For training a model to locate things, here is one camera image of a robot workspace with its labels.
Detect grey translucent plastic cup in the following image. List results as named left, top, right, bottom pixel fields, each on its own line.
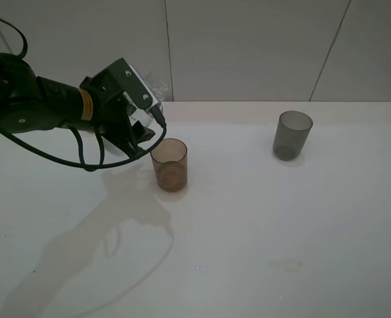
left=273, top=111, right=313, bottom=161

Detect brown translucent plastic cup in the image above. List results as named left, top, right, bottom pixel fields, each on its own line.
left=150, top=138, right=188, bottom=193

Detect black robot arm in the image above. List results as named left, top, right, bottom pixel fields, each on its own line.
left=0, top=53, right=160, bottom=158

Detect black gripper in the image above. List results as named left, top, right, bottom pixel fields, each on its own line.
left=79, top=76, right=155, bottom=158

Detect clear plastic water bottle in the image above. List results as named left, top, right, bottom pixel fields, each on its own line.
left=103, top=72, right=169, bottom=156

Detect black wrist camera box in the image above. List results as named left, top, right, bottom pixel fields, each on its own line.
left=90, top=58, right=161, bottom=111

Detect black camera cable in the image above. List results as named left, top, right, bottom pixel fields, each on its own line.
left=0, top=15, right=168, bottom=172

